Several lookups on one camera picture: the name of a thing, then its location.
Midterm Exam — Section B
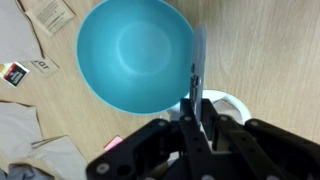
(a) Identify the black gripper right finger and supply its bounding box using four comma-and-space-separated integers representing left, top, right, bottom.
199, 98, 320, 180

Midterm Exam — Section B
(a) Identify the brown napkin in cup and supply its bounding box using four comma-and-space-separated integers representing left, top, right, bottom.
214, 99, 243, 125

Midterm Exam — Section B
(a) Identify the small white cup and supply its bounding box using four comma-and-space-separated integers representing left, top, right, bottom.
165, 88, 253, 134

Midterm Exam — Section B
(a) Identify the pale crumpled paper napkin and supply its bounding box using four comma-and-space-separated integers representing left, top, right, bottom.
0, 100, 44, 174

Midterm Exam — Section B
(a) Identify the small brown sugar packet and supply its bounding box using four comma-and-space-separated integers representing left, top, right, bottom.
30, 54, 61, 80

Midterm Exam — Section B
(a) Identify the brown printed paper packet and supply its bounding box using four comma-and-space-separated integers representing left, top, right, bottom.
24, 0, 76, 38

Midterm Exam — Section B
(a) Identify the red black condiment packet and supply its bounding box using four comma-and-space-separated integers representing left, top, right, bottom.
0, 61, 31, 89

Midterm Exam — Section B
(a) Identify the green capped grey marker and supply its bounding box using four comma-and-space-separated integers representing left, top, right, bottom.
189, 23, 207, 125

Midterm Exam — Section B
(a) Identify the teal plastic bowl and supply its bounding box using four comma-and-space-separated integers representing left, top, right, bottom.
75, 0, 195, 116

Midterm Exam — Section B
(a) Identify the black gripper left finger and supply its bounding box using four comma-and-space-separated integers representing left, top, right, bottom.
85, 98, 216, 180

